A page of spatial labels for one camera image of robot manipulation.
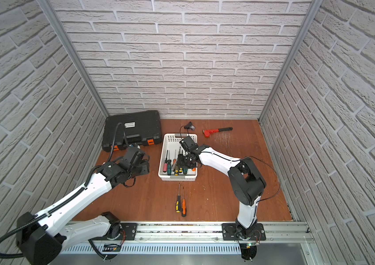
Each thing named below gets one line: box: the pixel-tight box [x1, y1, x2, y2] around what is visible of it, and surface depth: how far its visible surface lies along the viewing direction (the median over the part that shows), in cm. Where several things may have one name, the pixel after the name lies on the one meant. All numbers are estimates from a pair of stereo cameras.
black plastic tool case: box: [101, 110, 163, 153], surface depth 104 cm
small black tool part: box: [184, 121, 196, 131], surface depth 116 cm
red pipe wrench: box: [202, 126, 233, 138], surface depth 112 cm
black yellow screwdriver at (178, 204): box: [175, 182, 182, 214], surface depth 82 cm
